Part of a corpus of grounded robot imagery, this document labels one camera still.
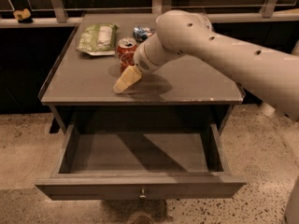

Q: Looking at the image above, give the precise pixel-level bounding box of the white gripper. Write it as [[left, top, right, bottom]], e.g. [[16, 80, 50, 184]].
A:
[[113, 43, 160, 93]]

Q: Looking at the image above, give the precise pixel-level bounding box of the red coke can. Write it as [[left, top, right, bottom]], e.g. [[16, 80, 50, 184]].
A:
[[117, 37, 137, 72]]

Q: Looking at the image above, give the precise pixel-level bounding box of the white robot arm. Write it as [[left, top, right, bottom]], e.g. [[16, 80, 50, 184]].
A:
[[113, 10, 299, 120]]

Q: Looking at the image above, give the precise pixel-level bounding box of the crushed blue soda can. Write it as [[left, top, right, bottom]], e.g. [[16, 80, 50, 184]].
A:
[[133, 26, 155, 42]]

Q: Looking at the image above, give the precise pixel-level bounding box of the grey cabinet with top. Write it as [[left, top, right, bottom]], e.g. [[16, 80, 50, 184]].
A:
[[39, 14, 244, 130]]

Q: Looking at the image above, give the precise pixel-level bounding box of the open grey top drawer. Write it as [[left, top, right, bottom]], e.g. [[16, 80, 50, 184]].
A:
[[36, 124, 246, 201]]

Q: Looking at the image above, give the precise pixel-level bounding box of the metal drawer knob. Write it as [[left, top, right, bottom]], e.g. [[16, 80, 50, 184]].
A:
[[139, 189, 147, 200]]

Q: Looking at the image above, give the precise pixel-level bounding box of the green chip bag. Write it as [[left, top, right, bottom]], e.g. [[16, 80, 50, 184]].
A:
[[77, 23, 118, 56]]

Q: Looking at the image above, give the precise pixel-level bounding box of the metal window railing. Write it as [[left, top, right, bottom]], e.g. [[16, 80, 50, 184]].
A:
[[0, 0, 299, 27]]

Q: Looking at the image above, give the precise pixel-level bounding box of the small yellow object on ledge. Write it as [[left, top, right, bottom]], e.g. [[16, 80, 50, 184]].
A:
[[13, 8, 33, 23]]

